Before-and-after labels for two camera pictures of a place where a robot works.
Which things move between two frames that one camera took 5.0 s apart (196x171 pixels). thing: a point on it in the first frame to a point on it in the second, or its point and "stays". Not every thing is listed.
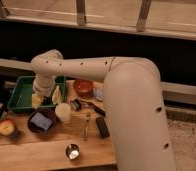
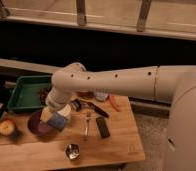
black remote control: x=103 y=129 stays
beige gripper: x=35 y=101 to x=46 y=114
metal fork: x=88 y=117 stays
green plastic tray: x=22 y=93 stays
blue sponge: x=40 y=120 to x=57 y=121
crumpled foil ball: x=98 y=93 stays
